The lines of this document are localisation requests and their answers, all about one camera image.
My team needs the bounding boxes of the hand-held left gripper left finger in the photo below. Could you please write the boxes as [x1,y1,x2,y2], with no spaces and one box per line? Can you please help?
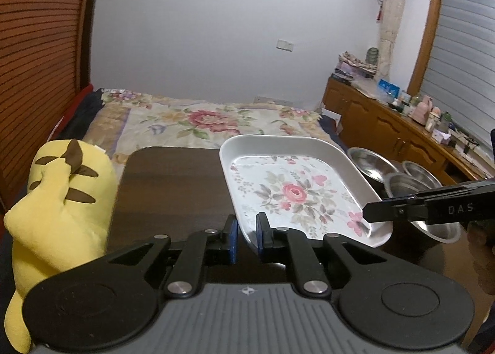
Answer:
[98,215,238,298]

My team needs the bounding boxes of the floral blanket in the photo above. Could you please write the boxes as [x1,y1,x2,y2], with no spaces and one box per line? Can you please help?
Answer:
[83,88,343,164]

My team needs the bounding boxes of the stainless steel bowl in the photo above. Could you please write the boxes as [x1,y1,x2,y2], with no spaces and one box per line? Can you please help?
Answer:
[401,160,442,189]
[383,171,463,245]
[347,147,400,185]

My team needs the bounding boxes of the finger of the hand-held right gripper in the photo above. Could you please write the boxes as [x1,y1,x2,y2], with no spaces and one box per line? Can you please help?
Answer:
[364,192,431,224]

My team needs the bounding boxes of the grey window blinds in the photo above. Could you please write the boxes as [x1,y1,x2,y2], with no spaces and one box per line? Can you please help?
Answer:
[419,0,495,146]

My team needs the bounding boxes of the white paper bag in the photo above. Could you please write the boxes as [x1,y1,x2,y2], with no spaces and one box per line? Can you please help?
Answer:
[321,108,342,135]

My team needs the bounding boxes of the white floral square plate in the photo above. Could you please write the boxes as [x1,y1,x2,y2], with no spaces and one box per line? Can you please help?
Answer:
[219,135,394,248]

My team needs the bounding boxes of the blue box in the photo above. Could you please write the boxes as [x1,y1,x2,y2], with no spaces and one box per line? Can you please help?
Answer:
[377,79,401,98]

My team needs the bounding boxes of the wooden cabinet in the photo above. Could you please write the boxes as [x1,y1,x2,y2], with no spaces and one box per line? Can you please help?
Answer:
[322,76,489,181]

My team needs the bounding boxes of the wall socket strip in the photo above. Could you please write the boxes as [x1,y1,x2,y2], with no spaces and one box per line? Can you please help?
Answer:
[253,95,295,104]

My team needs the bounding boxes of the pink kettle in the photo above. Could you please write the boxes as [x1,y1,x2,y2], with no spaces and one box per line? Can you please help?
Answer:
[411,95,433,123]

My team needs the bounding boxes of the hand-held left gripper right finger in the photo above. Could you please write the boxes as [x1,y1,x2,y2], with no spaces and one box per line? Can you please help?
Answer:
[256,213,391,296]

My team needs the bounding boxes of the wooden window frame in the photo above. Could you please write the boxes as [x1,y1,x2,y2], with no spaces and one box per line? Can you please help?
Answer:
[407,0,446,96]

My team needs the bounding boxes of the yellow plush toy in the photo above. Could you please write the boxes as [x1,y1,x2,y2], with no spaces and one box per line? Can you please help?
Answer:
[4,138,118,353]

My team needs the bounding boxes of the white wrapped pipe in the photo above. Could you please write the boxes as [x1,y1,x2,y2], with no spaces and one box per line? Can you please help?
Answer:
[378,0,411,81]

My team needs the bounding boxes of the person's right hand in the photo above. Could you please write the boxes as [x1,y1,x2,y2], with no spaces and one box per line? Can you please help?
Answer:
[466,220,495,293]

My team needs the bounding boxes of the stack of folded cloths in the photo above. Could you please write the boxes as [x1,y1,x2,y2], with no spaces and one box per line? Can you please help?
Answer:
[332,51,378,83]

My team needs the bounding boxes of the white bottle with pink cap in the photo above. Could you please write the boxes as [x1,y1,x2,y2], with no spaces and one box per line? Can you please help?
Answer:
[425,106,442,131]

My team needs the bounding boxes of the brown slatted wooden panel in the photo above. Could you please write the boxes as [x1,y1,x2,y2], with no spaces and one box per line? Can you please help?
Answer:
[0,0,106,215]

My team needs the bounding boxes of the dark blue bed sheet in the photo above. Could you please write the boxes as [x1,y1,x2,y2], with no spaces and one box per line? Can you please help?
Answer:
[320,113,349,148]

